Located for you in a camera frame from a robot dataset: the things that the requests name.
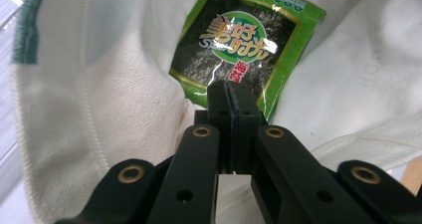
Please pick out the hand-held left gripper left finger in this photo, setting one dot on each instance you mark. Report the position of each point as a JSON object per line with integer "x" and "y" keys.
{"x": 195, "y": 171}

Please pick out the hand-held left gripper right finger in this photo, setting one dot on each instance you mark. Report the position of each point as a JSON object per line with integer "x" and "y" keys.
{"x": 285, "y": 177}

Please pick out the white patterned tote bag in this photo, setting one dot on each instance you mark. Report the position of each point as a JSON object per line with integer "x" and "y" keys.
{"x": 109, "y": 94}

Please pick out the green seaweed snack packet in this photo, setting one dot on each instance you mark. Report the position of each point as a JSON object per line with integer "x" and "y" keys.
{"x": 239, "y": 38}

